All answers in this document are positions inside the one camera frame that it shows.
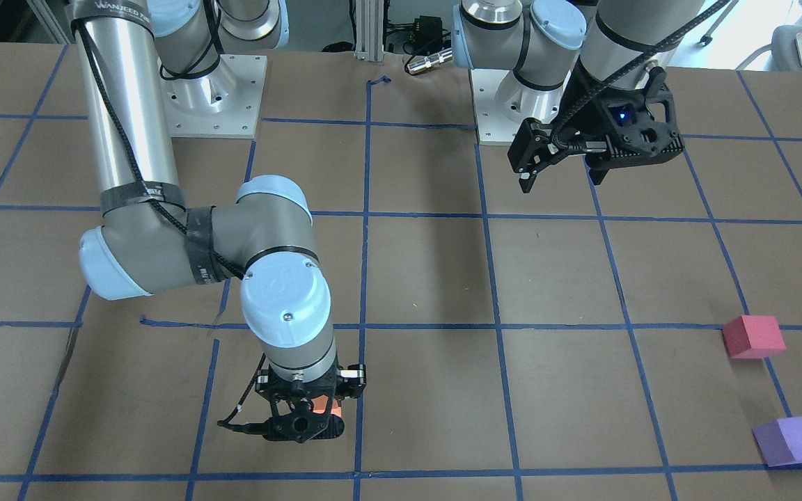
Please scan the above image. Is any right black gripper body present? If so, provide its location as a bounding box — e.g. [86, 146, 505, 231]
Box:
[255, 364, 367, 443]

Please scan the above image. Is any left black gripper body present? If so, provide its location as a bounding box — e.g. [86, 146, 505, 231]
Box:
[585, 66, 685, 168]

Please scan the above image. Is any orange foam cube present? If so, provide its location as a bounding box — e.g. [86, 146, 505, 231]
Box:
[311, 395, 343, 418]

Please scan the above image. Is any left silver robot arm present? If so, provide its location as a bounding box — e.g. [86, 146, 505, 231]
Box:
[452, 1, 723, 193]

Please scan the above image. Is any pink foam cube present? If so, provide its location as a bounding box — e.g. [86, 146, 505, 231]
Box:
[721, 315, 787, 359]

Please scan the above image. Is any purple foam cube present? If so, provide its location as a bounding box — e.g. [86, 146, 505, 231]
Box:
[752, 415, 802, 467]

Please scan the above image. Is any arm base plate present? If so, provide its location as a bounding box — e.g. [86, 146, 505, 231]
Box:
[470, 69, 569, 146]
[160, 54, 268, 140]

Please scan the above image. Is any silver cable connector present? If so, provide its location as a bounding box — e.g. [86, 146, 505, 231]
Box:
[404, 48, 454, 76]

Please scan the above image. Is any aluminium frame post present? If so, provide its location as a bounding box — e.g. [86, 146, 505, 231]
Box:
[351, 0, 387, 65]

